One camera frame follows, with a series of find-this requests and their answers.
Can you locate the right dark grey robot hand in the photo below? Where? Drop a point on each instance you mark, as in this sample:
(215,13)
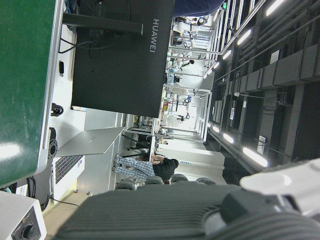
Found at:
(150,212)

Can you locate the person in black shirt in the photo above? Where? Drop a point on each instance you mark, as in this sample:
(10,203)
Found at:
(162,168)

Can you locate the silver laptop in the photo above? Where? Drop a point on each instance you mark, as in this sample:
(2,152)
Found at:
(92,141)

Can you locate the ceiling light strip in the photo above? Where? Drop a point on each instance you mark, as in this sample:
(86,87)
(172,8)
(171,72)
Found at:
(273,7)
(255,157)
(226,54)
(243,37)
(228,138)

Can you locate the black flange device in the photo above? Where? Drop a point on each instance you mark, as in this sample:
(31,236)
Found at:
(53,147)

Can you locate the white box with knob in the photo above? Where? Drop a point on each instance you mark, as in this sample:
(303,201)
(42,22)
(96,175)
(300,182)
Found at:
(15,212)

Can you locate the black Huawei monitor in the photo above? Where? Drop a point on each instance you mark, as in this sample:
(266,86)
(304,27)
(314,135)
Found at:
(120,75)

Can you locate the green conveyor belt machine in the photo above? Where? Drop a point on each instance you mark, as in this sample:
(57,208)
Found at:
(22,87)

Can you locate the black monitor stand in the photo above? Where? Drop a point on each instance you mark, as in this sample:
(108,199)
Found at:
(105,23)

